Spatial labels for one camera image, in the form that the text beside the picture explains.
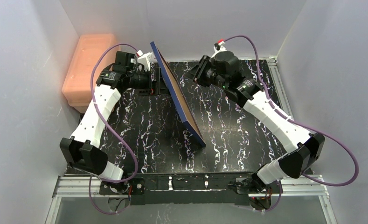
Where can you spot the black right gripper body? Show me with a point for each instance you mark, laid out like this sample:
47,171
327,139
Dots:
200,71

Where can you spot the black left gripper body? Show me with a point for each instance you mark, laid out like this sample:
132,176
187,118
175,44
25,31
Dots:
153,81

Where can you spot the brown fibreboard backing board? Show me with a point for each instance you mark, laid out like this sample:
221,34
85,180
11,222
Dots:
183,102

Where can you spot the wooden picture frame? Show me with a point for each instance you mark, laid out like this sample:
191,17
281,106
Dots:
174,92

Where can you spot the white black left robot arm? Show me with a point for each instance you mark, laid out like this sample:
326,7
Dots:
81,149

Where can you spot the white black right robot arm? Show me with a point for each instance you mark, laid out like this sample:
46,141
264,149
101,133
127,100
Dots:
302,147

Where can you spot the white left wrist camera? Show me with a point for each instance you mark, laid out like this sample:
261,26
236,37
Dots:
144,59

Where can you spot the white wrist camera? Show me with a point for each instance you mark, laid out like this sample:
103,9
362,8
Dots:
218,47
144,59

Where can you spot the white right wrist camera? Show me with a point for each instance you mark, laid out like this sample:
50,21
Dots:
218,47

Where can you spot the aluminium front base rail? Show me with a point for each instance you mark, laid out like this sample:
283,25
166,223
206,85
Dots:
77,201

